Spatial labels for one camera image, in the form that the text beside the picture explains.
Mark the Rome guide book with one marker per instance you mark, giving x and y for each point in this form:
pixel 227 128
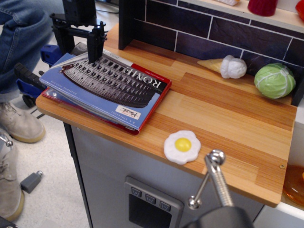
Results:
pixel 112 88

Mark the toy green cabbage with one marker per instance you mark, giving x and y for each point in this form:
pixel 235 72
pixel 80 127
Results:
pixel 275 80

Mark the orange glass bowl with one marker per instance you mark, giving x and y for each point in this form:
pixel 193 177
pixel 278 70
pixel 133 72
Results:
pixel 293 186

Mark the beige shoe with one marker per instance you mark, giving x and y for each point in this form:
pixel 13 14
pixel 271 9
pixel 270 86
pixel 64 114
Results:
pixel 21 125
pixel 11 194

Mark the red cup on shelf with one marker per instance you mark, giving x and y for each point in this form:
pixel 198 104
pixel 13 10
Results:
pixel 265 8

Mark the beige shoe lower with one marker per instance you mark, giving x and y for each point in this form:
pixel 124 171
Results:
pixel 11 194

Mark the black upright post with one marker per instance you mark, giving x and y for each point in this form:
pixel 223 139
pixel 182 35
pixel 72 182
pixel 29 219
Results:
pixel 129 12

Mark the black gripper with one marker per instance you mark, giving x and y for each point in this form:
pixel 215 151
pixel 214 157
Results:
pixel 79 19

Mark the grey cabinet control panel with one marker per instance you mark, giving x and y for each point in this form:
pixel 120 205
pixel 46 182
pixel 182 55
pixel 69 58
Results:
pixel 147 207

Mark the blue bar clamp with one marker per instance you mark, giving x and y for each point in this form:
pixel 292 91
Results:
pixel 29 83

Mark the beige shoe upper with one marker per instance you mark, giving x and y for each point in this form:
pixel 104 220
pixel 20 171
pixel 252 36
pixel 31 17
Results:
pixel 21 125

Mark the toy fried egg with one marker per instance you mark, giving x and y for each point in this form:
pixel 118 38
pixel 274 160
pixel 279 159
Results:
pixel 182 147

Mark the toy ice cream cone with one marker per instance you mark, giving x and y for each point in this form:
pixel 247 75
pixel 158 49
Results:
pixel 228 67

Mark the metal clamp screw handle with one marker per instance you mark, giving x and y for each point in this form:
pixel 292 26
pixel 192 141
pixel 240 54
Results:
pixel 213 160

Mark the person leg in jeans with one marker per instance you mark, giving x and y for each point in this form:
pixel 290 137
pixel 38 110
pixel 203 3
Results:
pixel 26 28

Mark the small grey block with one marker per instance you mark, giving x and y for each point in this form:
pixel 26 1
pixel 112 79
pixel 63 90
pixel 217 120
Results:
pixel 31 182

